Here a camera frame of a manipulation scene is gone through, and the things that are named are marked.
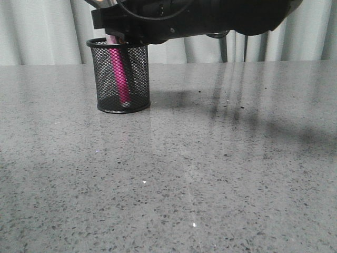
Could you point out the black mesh pen holder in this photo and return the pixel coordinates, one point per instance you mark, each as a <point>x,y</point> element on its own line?
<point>135,59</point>

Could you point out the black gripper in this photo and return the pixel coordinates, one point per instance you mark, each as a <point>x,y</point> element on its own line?
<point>155,22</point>

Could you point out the grey orange scissors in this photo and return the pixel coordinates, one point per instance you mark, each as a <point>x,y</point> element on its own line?
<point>112,37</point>

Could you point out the pink marker pen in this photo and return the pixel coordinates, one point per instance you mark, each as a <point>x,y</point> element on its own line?
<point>117,63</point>

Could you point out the grey curtain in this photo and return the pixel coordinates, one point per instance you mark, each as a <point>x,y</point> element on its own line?
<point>55,32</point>

